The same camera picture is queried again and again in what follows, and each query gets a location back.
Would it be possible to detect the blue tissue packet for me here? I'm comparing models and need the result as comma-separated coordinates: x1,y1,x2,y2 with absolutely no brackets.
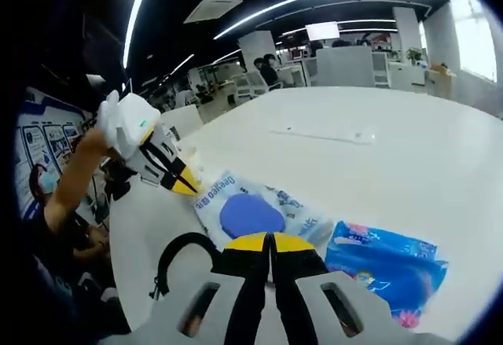
324,220,450,329

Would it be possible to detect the white wet wipes packet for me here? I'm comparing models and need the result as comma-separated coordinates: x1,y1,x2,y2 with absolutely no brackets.
192,170,335,251

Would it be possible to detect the white chair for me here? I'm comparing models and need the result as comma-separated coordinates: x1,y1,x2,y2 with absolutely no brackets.
159,104,205,141

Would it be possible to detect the narrow window with blinds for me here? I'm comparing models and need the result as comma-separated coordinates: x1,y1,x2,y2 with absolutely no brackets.
447,0,498,83

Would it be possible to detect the black cable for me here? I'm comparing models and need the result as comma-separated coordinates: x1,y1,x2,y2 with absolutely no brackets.
148,231,222,302

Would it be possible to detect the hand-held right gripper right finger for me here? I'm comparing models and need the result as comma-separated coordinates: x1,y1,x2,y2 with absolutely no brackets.
271,232,394,345

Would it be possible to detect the brown cardboard box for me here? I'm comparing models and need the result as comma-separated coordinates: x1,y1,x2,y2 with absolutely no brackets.
430,61,457,77

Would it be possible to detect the ceiling air vent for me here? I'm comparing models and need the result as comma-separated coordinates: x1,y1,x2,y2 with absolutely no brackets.
183,0,244,24

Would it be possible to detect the white wall display screen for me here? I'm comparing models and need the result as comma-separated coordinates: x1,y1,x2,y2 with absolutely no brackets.
305,22,340,42

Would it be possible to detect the white desk partition panel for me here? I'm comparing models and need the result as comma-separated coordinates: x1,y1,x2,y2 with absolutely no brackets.
316,45,374,86

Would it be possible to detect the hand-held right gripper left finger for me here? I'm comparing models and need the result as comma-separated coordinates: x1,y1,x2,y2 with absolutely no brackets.
151,231,272,345

